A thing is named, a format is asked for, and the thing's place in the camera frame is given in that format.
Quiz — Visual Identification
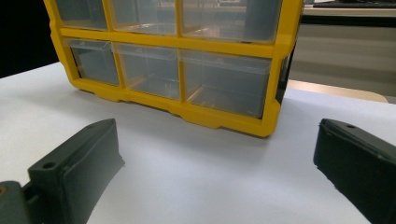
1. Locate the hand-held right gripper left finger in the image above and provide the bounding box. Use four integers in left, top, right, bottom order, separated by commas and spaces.
27, 118, 126, 224

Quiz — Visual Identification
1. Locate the light background desk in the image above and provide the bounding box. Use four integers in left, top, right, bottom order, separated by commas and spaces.
302, 7, 396, 19

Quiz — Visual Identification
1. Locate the black keyboard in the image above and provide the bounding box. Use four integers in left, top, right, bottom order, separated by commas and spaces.
312, 0, 396, 9

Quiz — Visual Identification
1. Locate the small clear plastic drawer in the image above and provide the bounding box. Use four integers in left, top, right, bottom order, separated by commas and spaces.
54, 0, 108, 32
63, 37, 121, 88
108, 0, 177, 36
112, 42, 181, 101

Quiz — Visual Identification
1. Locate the large clear plastic drawer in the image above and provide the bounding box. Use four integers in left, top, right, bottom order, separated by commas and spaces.
180, 0, 283, 44
179, 49, 273, 120

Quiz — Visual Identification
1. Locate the beige wooden board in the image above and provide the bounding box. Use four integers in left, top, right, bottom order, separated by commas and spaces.
287, 78, 390, 104

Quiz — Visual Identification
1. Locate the yellow drawer organizer frame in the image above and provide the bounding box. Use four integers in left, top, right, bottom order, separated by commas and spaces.
43, 0, 304, 138

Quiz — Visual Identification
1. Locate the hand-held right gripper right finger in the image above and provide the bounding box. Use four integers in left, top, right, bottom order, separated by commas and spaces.
313, 118, 396, 224

